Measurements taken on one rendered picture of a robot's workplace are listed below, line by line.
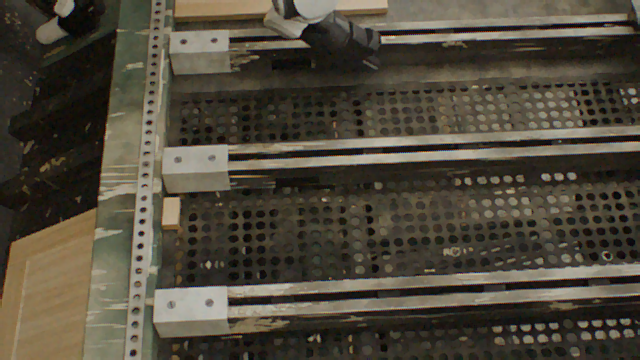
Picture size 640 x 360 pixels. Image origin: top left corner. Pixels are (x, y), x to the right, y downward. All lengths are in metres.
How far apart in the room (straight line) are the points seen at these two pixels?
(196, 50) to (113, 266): 0.51
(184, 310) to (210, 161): 0.31
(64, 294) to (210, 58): 0.64
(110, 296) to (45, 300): 0.53
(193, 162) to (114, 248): 0.22
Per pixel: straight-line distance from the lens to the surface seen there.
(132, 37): 1.80
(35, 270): 2.04
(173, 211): 1.55
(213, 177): 1.54
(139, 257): 1.48
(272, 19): 1.49
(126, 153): 1.61
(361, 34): 1.64
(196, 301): 1.40
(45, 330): 1.93
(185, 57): 1.73
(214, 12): 1.86
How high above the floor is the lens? 1.78
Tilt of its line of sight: 24 degrees down
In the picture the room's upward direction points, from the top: 70 degrees clockwise
